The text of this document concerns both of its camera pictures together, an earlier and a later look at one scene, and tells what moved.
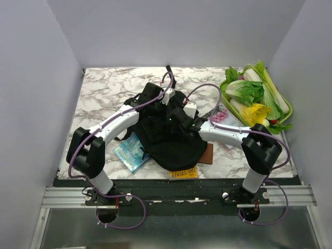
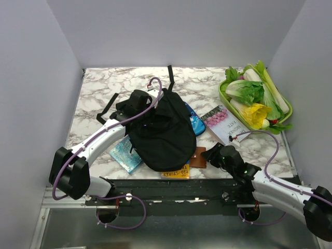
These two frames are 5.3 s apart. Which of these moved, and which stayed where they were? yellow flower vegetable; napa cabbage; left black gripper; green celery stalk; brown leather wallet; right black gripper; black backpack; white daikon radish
Moved: left black gripper; black backpack; right black gripper; brown leather wallet
Stayed: yellow flower vegetable; white daikon radish; green celery stalk; napa cabbage
